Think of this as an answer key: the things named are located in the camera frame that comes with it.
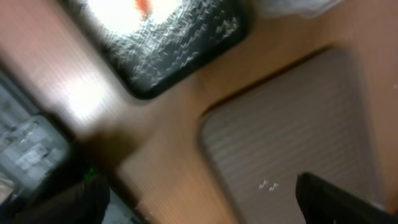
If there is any black waste tray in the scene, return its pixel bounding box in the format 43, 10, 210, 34
60, 0, 249, 100

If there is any orange carrot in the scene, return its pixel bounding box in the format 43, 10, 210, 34
135, 0, 152, 17

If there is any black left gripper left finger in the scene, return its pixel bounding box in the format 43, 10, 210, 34
1, 175, 110, 224

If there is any dark brown serving tray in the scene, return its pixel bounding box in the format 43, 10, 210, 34
197, 48, 384, 223

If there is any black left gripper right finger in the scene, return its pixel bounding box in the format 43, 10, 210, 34
295, 172, 397, 224

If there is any clear plastic bin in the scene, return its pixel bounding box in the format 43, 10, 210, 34
254, 0, 341, 18

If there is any white rice pile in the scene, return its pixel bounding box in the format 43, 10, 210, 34
78, 1, 239, 90

